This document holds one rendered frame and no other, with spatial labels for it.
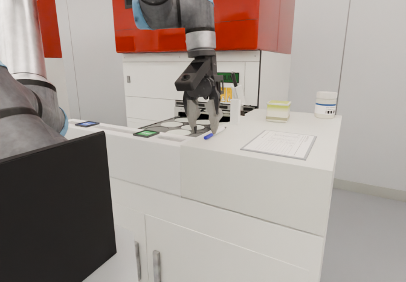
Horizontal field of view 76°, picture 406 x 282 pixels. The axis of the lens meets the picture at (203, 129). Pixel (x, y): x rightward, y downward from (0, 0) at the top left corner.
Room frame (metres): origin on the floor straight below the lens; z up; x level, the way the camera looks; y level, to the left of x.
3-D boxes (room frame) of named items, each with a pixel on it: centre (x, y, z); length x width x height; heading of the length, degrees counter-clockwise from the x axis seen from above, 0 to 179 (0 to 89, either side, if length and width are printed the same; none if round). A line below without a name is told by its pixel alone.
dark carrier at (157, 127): (1.09, 0.05, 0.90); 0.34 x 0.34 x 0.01; 61
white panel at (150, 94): (1.38, 0.11, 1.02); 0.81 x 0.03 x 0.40; 61
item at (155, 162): (0.81, 0.28, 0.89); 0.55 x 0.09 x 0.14; 61
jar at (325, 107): (0.98, -0.46, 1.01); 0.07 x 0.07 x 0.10
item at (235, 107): (0.88, -0.12, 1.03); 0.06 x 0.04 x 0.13; 151
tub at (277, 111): (0.92, -0.27, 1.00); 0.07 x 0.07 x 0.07; 65
